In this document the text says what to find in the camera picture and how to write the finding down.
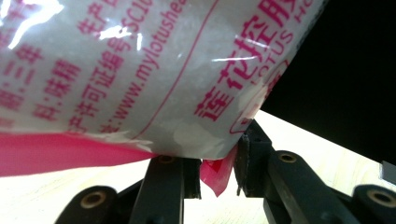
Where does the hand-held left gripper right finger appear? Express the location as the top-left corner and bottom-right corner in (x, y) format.
(233, 119), (276, 198)

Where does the white and pink plastic bag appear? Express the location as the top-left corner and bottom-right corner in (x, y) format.
(0, 0), (329, 198)

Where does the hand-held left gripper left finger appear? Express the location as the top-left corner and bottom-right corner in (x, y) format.
(181, 158), (203, 200)

